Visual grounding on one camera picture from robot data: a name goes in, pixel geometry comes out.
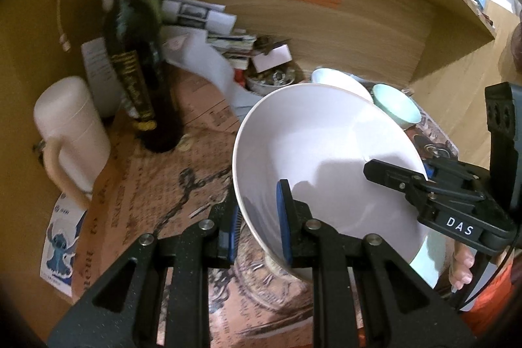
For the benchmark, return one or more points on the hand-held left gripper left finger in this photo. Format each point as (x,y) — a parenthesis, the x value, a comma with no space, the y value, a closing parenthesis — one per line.
(229,236)

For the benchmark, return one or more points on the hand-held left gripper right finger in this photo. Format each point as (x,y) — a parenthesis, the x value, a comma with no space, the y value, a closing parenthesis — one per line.
(282,217)

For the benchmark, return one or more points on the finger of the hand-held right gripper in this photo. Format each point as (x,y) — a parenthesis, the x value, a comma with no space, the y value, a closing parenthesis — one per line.
(391,176)
(452,174)

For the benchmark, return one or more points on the mint green plate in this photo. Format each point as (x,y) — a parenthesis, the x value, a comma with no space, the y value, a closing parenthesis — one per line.
(428,262)

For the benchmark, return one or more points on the small mint green bowl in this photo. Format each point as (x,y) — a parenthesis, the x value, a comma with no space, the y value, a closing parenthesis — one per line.
(393,103)

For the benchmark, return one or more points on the pale pink bowl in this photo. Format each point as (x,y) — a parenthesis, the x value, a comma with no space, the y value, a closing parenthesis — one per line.
(318,136)

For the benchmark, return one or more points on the white bowl with black spots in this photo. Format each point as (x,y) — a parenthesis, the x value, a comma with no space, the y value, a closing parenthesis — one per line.
(338,81)

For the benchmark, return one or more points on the person's right hand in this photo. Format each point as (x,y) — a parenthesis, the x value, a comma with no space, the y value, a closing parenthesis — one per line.
(461,266)

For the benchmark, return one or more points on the orange patterned cloth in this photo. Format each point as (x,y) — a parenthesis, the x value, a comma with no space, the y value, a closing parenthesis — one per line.
(493,291)

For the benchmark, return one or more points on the newspaper print table mat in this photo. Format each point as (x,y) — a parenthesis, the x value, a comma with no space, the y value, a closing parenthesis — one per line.
(155,185)

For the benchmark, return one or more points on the small bowl of trinkets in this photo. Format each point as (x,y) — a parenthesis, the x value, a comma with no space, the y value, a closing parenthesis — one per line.
(269,81)

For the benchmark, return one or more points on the pink curtain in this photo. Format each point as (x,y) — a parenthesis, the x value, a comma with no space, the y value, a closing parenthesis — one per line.
(516,46)

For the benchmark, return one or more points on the white card with clip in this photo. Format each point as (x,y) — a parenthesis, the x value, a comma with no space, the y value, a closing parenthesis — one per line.
(271,56)

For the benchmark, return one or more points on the white paper strip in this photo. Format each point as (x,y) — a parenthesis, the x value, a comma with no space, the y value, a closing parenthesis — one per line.
(212,66)

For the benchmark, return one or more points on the cartoon sticker sheet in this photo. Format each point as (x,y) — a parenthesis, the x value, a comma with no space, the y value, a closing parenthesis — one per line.
(61,246)

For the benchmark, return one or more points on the cream mug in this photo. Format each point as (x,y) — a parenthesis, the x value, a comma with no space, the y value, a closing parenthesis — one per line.
(69,119)

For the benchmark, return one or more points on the dark wine bottle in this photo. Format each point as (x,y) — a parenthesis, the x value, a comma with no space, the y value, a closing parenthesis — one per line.
(134,58)

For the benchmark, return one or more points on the white receipt paper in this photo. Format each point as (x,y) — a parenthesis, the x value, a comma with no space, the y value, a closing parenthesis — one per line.
(96,70)

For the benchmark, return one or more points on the stack of papers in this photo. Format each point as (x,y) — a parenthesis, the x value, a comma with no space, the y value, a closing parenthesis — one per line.
(195,13)

